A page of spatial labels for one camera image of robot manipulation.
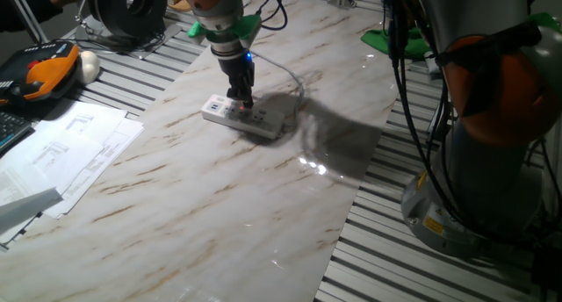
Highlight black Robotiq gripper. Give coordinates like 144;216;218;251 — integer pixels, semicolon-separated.
217;51;257;111

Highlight white four-switch power strip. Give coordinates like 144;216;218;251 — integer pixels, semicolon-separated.
200;93;286;141

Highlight person's left forearm dark sleeve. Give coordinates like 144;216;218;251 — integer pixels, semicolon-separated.
0;0;63;33

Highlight marble pattern table sheet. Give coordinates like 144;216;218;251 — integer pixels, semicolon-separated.
0;0;413;302

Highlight black round spool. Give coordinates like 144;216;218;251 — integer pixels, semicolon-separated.
86;0;169;40

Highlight green cloth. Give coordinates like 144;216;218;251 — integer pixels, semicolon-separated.
360;11;562;61

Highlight white printed paper sheets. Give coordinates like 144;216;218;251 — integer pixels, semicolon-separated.
0;99;146;247

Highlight orange black teach pendant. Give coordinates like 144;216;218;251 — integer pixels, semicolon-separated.
0;40;82;109

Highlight black computer keyboard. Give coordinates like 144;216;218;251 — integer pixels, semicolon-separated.
0;110;35;156

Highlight grey flat metal bar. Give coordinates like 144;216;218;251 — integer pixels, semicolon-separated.
0;186;65;236

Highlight white power strip cable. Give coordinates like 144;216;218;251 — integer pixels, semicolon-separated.
249;50;306;117

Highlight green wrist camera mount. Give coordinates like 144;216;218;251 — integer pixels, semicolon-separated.
187;13;263;49

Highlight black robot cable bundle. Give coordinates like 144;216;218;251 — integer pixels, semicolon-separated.
380;0;467;234

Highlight upright aluminium frame beam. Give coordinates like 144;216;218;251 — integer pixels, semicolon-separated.
4;0;50;45

